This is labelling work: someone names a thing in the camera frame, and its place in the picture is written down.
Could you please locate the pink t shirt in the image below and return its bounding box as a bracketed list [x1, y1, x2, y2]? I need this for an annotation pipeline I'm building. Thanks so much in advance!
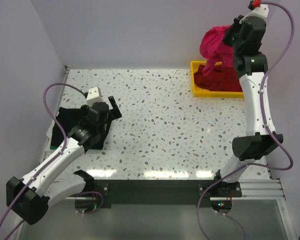
[199, 25, 234, 76]

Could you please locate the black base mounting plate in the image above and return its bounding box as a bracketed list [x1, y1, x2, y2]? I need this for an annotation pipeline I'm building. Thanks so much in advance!
[73, 179, 242, 212]

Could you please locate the folded black t shirt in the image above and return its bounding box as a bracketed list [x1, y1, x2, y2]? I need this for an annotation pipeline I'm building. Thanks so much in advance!
[50, 105, 114, 151]

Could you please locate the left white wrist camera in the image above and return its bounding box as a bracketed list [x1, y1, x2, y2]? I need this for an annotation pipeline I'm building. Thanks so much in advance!
[86, 87, 103, 107]

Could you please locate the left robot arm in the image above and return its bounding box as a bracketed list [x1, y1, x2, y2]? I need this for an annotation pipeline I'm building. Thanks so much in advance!
[6, 96, 122, 225]

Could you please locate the dark red t shirt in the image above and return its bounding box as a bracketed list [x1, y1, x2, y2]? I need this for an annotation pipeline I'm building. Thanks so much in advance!
[193, 64, 242, 92]

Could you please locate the white folded t shirt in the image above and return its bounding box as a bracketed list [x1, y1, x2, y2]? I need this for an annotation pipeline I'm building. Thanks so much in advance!
[45, 121, 55, 152]

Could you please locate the aluminium table frame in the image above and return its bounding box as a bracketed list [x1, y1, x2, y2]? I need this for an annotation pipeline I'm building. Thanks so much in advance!
[39, 65, 288, 240]

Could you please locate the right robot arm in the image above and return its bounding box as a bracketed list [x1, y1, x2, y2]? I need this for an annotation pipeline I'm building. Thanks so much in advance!
[216, 15, 283, 184]

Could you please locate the yellow plastic bin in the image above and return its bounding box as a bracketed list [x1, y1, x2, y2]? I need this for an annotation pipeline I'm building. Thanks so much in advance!
[190, 60, 244, 99]

